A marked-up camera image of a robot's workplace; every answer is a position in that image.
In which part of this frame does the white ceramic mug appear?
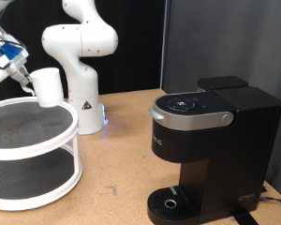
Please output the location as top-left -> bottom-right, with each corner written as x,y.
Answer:
21,67 -> 66,109

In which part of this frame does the black Keurig coffee maker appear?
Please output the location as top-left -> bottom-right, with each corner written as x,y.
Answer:
153,90 -> 238,117

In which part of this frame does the black Keurig coffee machine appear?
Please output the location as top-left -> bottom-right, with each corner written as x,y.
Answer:
146,75 -> 281,225

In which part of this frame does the white two-tier turntable shelf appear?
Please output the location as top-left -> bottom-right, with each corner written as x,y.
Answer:
0,96 -> 83,212

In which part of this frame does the black drip tray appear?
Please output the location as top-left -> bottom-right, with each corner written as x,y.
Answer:
146,186 -> 200,225

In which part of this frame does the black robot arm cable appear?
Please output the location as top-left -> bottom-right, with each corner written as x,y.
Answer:
0,37 -> 27,51

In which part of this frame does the braided power cable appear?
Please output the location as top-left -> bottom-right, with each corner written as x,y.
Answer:
259,195 -> 281,207

